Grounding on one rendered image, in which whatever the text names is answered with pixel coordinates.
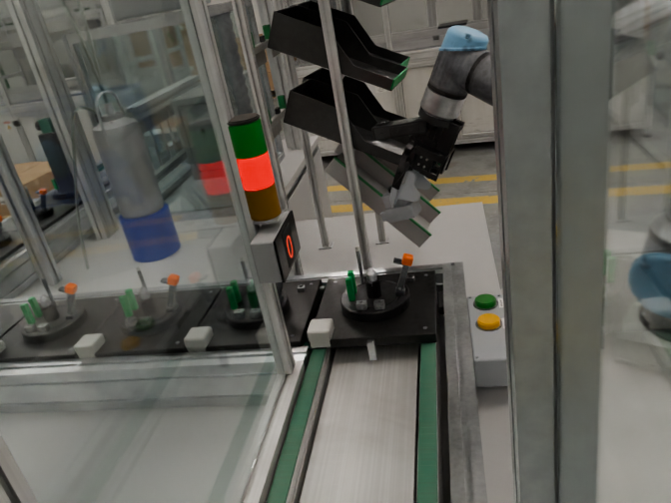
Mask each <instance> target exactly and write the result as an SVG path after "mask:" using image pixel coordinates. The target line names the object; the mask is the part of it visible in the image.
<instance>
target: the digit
mask: <svg viewBox="0 0 671 503"><path fill-rule="evenodd" d="M283 239H284V244H285V248H286V252H287V257H288V261H289V265H290V268H291V265H292V263H293V261H294V259H295V257H296V251H295V246H294V242H293V237H292V233H291V228H290V224H287V226H286V228H285V230H284V232H283Z"/></svg>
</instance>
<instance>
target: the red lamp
mask: <svg viewBox="0 0 671 503"><path fill-rule="evenodd" d="M237 164H238V168H239V172H240V176H241V180H242V184H243V188H244V190H245V191H258V190H262V189H265V188H268V187H270V186H271V185H272V184H273V183H274V182H275V179H274V175H273V170H272V166H271V162H270V157H269V153H268V151H267V152H266V153H264V154H263V155H260V156H258V157H254V158H250V159H237Z"/></svg>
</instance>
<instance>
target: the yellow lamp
mask: <svg viewBox="0 0 671 503"><path fill-rule="evenodd" d="M245 196H246V200H247V203H248V207H249V211H250V215H251V219H252V220H253V221H256V222H262V221H267V220H271V219H273V218H275V217H277V216H278V215H279V214H280V213H281V212H282V210H281V206H280V201H279V197H278V192H277V188H276V184H275V183H273V184H272V185H271V186H270V187H268V188H265V189H262V190H258V191H245Z"/></svg>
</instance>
